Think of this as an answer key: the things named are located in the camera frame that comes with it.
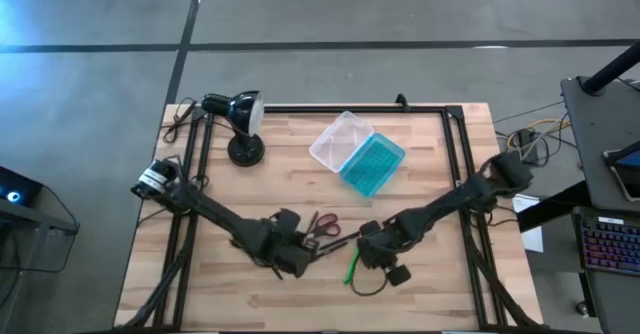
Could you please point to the black pole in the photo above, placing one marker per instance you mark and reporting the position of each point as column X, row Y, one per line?
column 612, row 69

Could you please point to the black aluminium table frame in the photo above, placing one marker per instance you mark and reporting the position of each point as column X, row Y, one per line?
column 350, row 109

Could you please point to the clear box with blue lid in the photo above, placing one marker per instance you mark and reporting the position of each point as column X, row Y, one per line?
column 372, row 164

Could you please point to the black desk base bar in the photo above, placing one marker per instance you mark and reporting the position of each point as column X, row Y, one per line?
column 550, row 209

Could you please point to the black desk lamp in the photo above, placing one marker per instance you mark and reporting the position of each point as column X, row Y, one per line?
column 245, row 150

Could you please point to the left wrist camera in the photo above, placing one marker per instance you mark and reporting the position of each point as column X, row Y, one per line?
column 311, row 244

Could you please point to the red and black scissors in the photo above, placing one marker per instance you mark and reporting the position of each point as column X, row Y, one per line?
column 320, row 226

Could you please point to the dark grey desk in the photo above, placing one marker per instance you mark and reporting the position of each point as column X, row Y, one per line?
column 615, row 299

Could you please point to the black power adapter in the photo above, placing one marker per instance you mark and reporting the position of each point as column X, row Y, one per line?
column 526, row 141

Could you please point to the tablet computer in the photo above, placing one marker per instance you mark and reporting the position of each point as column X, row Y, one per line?
column 627, row 171

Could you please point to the black device with blue light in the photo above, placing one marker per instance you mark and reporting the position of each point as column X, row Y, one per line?
column 17, row 189

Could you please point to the white paper sheet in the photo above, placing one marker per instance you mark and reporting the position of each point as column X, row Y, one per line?
column 530, row 224

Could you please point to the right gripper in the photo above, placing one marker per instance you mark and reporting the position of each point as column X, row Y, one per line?
column 377, row 249

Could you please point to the small black clamp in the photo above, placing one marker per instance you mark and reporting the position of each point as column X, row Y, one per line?
column 402, row 101

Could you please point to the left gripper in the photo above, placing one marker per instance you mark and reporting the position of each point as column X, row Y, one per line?
column 280, row 241

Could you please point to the green marker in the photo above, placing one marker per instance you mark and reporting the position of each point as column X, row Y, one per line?
column 351, row 266

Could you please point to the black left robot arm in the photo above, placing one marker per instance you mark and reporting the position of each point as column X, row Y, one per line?
column 215, row 209

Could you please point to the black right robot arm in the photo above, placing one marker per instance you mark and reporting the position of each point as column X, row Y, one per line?
column 450, row 199

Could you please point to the backlit computer keyboard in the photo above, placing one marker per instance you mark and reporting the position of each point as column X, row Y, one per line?
column 610, row 246

